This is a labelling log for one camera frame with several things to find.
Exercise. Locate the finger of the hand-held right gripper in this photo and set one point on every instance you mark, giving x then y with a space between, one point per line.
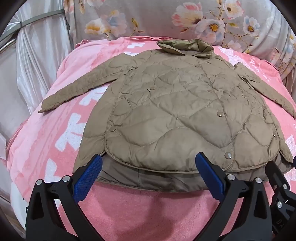
276 176

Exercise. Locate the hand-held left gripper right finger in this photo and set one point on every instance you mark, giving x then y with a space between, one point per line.
209 178

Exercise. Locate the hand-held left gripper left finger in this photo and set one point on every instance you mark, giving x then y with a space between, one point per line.
89 178

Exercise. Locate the tan quilted jacket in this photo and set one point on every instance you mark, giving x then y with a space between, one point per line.
175 109

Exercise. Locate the pink blanket with white bows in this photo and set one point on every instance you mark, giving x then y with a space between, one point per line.
69 125

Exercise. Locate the white satin curtain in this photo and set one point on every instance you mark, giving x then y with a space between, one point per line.
34 64

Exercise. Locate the grey floral quilt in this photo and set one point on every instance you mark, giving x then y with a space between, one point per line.
161 20

